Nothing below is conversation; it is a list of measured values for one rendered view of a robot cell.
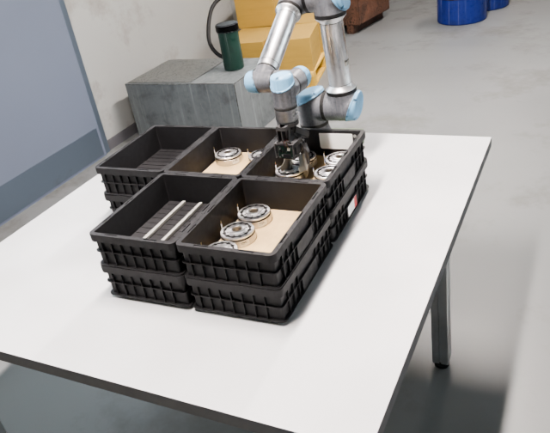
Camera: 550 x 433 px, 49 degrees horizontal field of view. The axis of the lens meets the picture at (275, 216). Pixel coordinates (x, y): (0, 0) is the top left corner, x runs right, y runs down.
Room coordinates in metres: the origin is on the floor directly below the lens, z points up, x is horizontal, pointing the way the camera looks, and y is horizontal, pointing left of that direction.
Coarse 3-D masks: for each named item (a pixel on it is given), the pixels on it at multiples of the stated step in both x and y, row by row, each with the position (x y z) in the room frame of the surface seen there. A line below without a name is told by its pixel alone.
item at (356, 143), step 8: (304, 128) 2.08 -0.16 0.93; (312, 128) 2.07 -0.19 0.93; (360, 136) 1.92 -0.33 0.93; (272, 144) 1.98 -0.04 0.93; (352, 144) 1.86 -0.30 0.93; (264, 152) 1.93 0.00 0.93; (352, 152) 1.83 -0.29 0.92; (256, 160) 1.87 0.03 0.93; (344, 160) 1.76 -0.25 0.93; (248, 168) 1.82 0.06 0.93; (336, 168) 1.70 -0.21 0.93; (248, 176) 1.76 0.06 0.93; (256, 176) 1.75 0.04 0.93; (264, 176) 1.74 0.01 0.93; (328, 176) 1.66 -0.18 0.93; (336, 176) 1.69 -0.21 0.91; (328, 184) 1.63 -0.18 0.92
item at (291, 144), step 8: (296, 120) 1.85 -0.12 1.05; (280, 128) 1.83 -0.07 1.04; (288, 128) 1.83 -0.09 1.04; (280, 136) 1.85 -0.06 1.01; (288, 136) 1.83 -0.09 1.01; (296, 136) 1.87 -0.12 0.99; (280, 144) 1.84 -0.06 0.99; (288, 144) 1.82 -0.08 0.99; (296, 144) 1.83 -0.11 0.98; (280, 152) 1.84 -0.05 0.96; (288, 152) 1.82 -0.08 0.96; (296, 152) 1.83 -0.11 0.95
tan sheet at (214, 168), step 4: (244, 152) 2.19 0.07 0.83; (244, 156) 2.15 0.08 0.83; (244, 160) 2.12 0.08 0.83; (248, 160) 2.11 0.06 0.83; (212, 164) 2.13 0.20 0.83; (216, 164) 2.13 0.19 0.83; (236, 164) 2.09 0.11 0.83; (240, 164) 2.09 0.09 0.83; (244, 164) 2.08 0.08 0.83; (208, 168) 2.10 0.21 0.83; (212, 168) 2.09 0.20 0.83; (216, 168) 2.09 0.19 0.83; (220, 168) 2.08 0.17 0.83; (224, 168) 2.07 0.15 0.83; (228, 168) 2.07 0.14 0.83; (232, 168) 2.06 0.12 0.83; (236, 168) 2.05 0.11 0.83; (240, 168) 2.05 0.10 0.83; (204, 172) 2.07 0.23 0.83; (208, 172) 2.07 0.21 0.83; (212, 172) 2.06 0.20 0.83; (216, 172) 2.06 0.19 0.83; (220, 172) 2.05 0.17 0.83; (224, 172) 2.04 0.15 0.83; (228, 172) 2.04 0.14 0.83; (232, 172) 2.03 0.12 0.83; (236, 172) 2.02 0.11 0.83
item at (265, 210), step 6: (252, 204) 1.69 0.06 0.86; (258, 204) 1.69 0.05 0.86; (264, 204) 1.68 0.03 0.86; (240, 210) 1.67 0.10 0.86; (264, 210) 1.64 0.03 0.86; (270, 210) 1.64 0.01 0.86; (240, 216) 1.63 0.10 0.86; (246, 216) 1.62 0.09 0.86; (252, 216) 1.62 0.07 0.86; (258, 216) 1.62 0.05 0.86; (264, 216) 1.61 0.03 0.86
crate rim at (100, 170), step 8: (152, 128) 2.37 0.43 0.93; (192, 128) 2.30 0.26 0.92; (200, 128) 2.28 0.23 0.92; (208, 128) 2.26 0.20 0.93; (128, 144) 2.23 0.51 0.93; (192, 144) 2.11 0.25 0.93; (184, 152) 2.05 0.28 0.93; (104, 160) 2.11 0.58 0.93; (96, 168) 2.05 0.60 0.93; (104, 168) 2.03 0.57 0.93; (112, 168) 2.02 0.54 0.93; (120, 168) 2.00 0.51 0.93; (128, 168) 1.99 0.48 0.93; (136, 168) 1.98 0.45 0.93; (136, 176) 1.97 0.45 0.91; (144, 176) 1.95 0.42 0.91; (152, 176) 1.93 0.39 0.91
